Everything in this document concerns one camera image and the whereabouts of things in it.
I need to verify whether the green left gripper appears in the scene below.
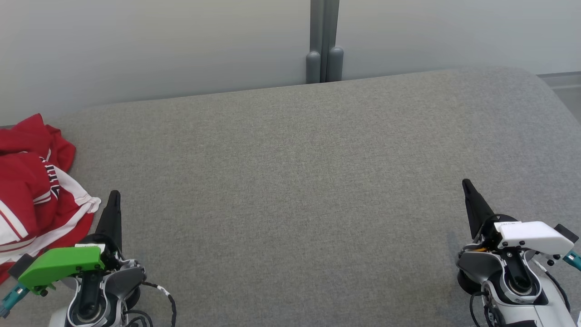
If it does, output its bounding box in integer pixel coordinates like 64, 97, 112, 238
18, 190, 123, 296

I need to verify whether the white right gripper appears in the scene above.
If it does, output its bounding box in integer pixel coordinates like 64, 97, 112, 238
462, 178, 575, 260

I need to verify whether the red jersey with white sleeves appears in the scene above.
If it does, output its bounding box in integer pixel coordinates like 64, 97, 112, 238
0, 150, 101, 283

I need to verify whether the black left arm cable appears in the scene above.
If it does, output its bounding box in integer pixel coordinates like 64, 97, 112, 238
125, 281, 177, 327

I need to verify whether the left teal-plug camera cable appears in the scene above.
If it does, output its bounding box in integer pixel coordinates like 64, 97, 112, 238
0, 282, 29, 318

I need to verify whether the grey partition post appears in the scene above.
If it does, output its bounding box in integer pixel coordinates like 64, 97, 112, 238
305, 0, 344, 84

